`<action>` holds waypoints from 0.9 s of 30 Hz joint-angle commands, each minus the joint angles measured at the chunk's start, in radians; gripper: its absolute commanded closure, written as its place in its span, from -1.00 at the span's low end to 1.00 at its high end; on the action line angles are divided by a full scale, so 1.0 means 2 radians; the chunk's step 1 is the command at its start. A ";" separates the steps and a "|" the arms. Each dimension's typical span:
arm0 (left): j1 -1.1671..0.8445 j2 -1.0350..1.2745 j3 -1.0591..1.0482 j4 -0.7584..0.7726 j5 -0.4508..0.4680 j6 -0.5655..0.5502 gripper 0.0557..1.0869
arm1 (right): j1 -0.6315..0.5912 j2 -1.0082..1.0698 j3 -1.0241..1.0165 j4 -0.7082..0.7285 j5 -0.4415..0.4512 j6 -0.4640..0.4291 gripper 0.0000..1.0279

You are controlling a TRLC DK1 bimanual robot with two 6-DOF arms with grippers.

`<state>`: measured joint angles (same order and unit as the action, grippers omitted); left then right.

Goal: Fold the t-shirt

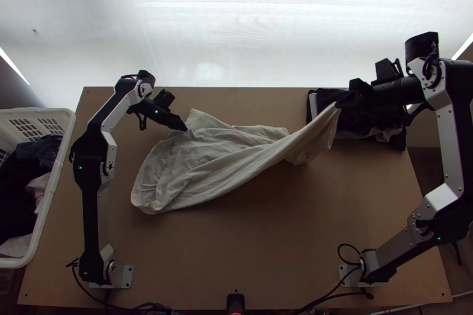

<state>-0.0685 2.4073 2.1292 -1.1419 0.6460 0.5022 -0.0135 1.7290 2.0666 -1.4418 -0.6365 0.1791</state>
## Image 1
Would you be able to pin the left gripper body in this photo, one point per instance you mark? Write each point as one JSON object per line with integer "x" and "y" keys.
{"x": 167, "y": 117}

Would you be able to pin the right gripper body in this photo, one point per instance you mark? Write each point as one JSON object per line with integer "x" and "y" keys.
{"x": 360, "y": 89}

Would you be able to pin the white t-shirt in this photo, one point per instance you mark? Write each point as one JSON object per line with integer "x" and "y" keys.
{"x": 207, "y": 160}

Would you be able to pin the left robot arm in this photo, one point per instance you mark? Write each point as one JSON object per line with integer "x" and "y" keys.
{"x": 91, "y": 189}

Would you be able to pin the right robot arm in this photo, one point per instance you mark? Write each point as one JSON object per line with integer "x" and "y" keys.
{"x": 449, "y": 115}

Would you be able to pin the pile of folded clothes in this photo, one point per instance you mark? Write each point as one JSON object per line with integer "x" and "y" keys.
{"x": 369, "y": 119}

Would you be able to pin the white laundry basket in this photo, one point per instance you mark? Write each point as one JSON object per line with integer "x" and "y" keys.
{"x": 55, "y": 167}

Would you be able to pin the heap of clothes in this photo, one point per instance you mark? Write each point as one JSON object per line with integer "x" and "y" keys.
{"x": 22, "y": 182}

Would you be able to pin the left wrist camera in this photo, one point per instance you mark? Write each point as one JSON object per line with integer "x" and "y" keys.
{"x": 165, "y": 99}

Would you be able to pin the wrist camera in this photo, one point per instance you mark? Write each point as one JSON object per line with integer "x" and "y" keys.
{"x": 165, "y": 99}
{"x": 386, "y": 69}

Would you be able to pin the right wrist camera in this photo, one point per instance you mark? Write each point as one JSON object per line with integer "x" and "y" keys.
{"x": 386, "y": 69}

